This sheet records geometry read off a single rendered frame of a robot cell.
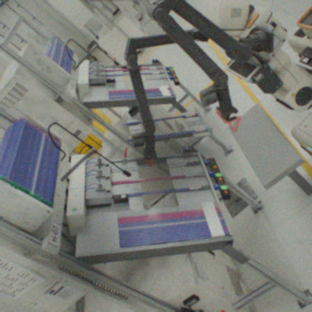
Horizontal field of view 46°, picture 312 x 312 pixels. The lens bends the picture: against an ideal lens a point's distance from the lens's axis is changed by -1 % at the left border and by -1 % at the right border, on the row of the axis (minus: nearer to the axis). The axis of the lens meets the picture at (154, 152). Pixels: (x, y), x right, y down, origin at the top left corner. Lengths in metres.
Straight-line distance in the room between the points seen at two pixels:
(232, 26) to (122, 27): 4.72
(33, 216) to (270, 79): 1.24
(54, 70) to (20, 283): 1.60
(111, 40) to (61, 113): 3.63
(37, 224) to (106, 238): 0.31
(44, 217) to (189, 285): 0.80
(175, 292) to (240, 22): 1.35
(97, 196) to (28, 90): 1.22
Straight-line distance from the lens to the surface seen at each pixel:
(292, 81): 1.94
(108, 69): 3.43
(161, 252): 1.71
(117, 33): 6.36
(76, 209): 1.80
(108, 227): 1.80
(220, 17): 1.69
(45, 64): 2.86
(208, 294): 2.05
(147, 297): 1.93
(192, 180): 2.05
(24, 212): 1.66
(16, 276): 1.80
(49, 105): 2.88
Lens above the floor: 2.00
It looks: 29 degrees down
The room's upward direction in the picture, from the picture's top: 52 degrees counter-clockwise
